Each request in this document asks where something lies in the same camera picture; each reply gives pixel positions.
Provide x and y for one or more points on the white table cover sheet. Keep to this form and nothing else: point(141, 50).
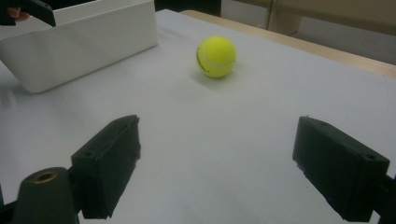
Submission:
point(218, 124)

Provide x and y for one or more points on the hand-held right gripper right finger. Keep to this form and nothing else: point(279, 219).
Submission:
point(336, 168)

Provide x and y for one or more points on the yellow tennis ball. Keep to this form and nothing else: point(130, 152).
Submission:
point(216, 56)

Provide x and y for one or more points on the light wooden shelf unit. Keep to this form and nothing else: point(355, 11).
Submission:
point(342, 15)

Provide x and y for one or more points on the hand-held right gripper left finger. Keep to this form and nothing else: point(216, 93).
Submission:
point(106, 161)

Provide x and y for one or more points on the white plastic bin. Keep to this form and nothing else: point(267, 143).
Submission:
point(77, 53)

